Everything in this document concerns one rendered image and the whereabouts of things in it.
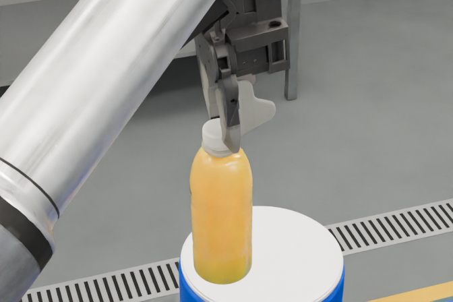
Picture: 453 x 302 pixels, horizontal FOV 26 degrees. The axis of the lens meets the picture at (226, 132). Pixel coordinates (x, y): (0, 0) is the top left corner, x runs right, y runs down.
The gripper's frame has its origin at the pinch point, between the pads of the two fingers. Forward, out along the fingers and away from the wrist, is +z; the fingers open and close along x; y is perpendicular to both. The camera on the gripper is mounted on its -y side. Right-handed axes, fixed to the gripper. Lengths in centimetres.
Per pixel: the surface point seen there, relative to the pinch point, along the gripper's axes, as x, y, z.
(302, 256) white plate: 28, 20, 55
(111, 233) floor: 162, 2, 163
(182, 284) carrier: 31, -1, 55
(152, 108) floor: 233, 35, 170
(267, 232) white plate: 36, 16, 55
